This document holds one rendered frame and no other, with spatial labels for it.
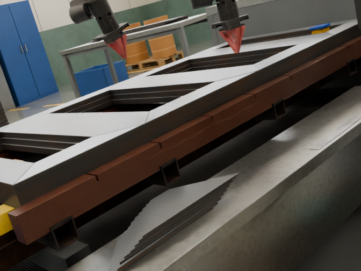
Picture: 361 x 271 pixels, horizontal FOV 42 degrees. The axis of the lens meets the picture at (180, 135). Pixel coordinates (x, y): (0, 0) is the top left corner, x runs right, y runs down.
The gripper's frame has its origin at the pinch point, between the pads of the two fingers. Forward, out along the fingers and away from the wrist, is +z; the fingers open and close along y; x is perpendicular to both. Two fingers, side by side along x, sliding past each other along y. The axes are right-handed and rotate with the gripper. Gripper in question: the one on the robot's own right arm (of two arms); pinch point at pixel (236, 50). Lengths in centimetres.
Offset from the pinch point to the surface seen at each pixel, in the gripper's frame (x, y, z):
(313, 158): 30.2, 16.3, 26.2
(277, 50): -11.7, -36.0, 7.6
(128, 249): 21, 67, 24
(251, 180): 22.6, 31.2, 26.1
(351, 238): -5, -52, 93
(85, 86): -473, -231, 54
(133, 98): -44.3, 8.8, 10.4
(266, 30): -49, -82, 5
